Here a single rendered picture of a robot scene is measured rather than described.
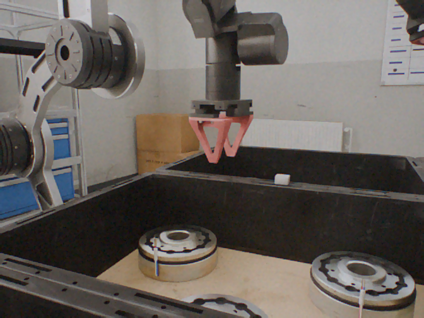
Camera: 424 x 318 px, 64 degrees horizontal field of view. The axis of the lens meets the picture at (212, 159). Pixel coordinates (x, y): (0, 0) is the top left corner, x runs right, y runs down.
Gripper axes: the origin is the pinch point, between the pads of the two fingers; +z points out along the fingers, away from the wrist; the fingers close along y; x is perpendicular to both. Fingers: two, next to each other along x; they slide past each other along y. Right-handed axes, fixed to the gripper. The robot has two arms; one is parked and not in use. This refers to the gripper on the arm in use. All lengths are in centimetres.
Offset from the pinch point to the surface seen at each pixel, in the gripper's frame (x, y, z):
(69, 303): -10.5, -38.8, 1.3
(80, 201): 4.5, -25.6, 1.6
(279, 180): -12.6, -7.6, 1.0
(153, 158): 221, 249, 68
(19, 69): 236, 112, -24
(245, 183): -8.3, -8.9, 1.7
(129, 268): 2.4, -20.7, 11.6
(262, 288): -14.1, -16.6, 11.5
